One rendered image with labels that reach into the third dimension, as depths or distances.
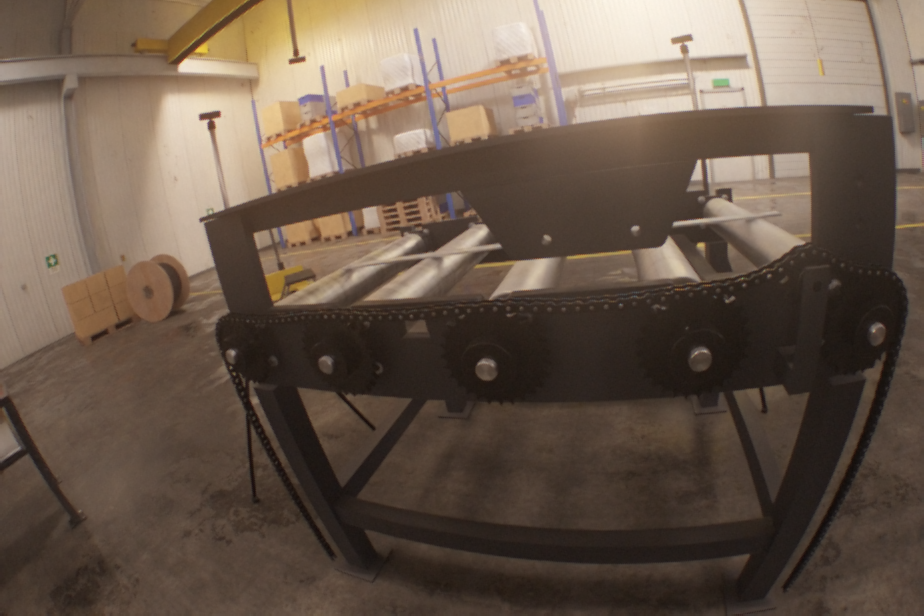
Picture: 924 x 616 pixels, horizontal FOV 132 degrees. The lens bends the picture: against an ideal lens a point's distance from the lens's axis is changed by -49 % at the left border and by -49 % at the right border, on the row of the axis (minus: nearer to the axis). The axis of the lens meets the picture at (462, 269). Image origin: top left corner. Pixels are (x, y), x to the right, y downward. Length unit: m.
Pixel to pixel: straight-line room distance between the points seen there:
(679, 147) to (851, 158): 0.28
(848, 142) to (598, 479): 1.31
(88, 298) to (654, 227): 7.60
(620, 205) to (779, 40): 10.50
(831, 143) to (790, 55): 10.38
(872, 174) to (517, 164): 0.56
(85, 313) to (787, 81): 14.78
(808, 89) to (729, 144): 10.50
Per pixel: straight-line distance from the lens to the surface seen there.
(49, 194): 10.61
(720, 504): 1.50
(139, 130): 11.81
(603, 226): 0.57
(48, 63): 10.97
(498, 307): 0.55
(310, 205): 0.76
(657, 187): 0.57
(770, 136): 0.63
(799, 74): 11.03
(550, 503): 1.49
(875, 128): 0.71
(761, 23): 10.89
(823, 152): 0.64
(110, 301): 7.76
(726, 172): 10.03
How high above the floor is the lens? 1.14
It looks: 14 degrees down
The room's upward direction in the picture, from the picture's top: 11 degrees counter-clockwise
